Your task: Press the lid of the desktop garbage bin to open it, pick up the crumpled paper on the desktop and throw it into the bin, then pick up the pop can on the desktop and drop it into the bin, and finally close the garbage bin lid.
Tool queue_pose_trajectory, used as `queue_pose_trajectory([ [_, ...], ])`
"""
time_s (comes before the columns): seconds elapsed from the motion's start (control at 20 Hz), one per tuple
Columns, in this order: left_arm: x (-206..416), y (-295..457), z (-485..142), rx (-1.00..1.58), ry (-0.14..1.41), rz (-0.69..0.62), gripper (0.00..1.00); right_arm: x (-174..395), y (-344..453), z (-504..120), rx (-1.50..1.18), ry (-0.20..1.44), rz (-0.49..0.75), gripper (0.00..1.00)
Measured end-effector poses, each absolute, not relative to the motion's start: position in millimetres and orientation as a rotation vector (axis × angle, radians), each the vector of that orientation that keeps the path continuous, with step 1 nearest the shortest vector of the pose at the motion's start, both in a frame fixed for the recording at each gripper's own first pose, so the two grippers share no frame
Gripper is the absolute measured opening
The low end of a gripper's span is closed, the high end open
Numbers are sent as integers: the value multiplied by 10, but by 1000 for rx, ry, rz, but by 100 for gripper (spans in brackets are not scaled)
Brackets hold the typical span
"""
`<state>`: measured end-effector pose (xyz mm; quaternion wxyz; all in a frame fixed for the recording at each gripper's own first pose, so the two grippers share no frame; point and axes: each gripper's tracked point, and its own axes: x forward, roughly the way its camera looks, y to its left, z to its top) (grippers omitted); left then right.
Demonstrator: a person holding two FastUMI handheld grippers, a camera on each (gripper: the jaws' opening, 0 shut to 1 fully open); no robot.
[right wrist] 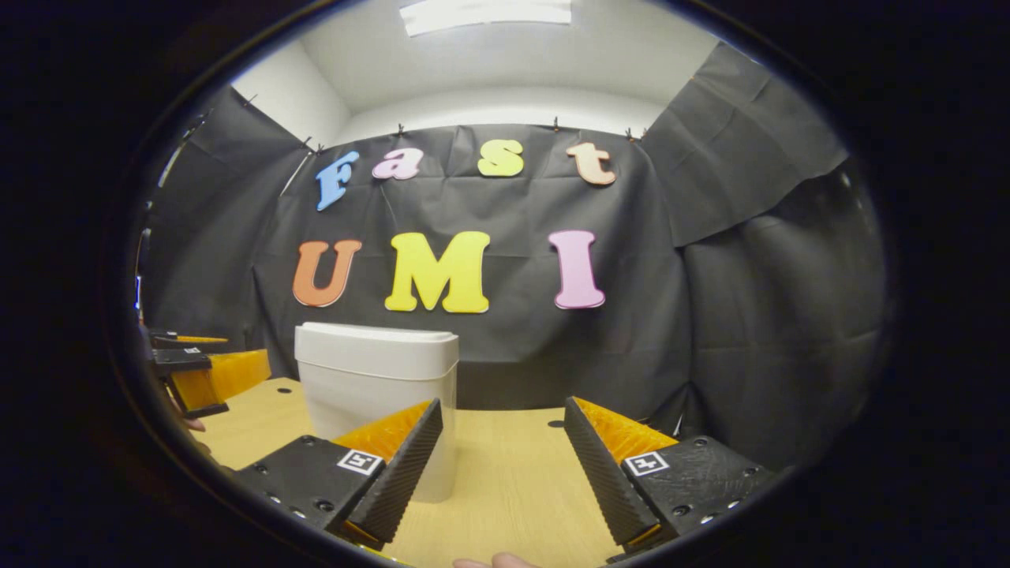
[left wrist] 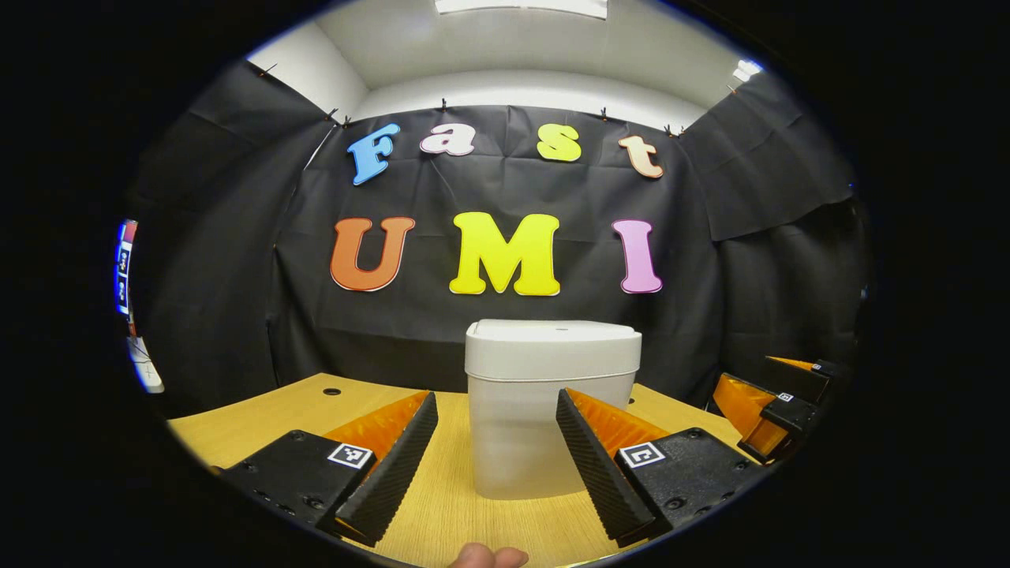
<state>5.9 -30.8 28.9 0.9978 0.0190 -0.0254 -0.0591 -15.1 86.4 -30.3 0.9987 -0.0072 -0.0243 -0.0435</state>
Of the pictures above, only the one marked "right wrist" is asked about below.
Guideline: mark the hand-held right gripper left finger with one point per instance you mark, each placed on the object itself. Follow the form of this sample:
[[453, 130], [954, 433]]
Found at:
[[402, 473]]

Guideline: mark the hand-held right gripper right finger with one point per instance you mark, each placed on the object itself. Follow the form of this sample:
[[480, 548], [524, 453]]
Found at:
[[604, 481]]

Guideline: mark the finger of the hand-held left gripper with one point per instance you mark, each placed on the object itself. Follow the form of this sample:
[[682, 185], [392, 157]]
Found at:
[[189, 345], [229, 375]]

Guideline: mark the white desktop garbage bin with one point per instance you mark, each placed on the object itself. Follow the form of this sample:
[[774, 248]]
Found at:
[[371, 379]]

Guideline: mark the wooden desktop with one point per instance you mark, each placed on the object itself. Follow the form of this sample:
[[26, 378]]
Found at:
[[505, 489]]

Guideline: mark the black backdrop cloth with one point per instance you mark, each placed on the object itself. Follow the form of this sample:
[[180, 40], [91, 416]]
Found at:
[[631, 331]]

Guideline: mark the ceiling light panel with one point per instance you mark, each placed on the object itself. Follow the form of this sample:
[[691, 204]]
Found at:
[[481, 14]]

